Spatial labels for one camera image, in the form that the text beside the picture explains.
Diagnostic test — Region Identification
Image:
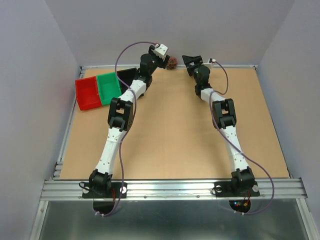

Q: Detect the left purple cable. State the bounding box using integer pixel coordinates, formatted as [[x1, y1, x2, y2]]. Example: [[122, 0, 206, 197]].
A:
[[94, 41, 158, 218]]

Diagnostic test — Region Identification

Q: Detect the orange black wire ball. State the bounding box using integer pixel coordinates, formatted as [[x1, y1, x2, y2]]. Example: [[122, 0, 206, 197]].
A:
[[166, 56, 178, 70]]

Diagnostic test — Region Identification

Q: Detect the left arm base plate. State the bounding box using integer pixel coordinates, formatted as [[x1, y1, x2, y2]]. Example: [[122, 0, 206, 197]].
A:
[[78, 181, 127, 199]]

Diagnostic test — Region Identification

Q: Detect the aluminium frame rail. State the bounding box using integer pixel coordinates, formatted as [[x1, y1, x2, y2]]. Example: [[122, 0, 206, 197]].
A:
[[29, 65, 316, 240]]

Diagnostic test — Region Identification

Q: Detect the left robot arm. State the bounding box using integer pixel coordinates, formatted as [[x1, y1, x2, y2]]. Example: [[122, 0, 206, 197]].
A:
[[79, 43, 170, 198]]

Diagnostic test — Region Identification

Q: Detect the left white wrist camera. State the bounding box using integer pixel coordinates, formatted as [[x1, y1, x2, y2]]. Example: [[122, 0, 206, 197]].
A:
[[153, 43, 168, 60]]

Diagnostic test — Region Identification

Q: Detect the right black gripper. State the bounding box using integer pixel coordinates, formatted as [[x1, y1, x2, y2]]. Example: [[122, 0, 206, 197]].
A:
[[181, 54, 203, 85]]

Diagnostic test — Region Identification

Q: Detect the black plastic bin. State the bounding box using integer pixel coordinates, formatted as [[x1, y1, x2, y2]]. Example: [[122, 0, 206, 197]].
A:
[[116, 67, 144, 94]]

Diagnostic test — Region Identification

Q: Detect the green plastic bin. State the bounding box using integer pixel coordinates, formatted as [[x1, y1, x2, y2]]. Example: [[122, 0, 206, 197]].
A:
[[96, 72, 122, 106]]

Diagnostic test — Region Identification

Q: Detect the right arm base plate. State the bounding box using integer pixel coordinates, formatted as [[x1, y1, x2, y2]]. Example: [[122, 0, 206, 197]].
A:
[[211, 181, 260, 198]]

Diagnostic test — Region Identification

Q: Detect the red plastic bin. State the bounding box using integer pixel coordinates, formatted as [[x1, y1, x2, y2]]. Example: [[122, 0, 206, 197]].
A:
[[75, 76, 102, 111]]

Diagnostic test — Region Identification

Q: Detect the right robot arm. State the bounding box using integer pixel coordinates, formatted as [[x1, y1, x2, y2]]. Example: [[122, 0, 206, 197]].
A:
[[182, 55, 260, 197]]

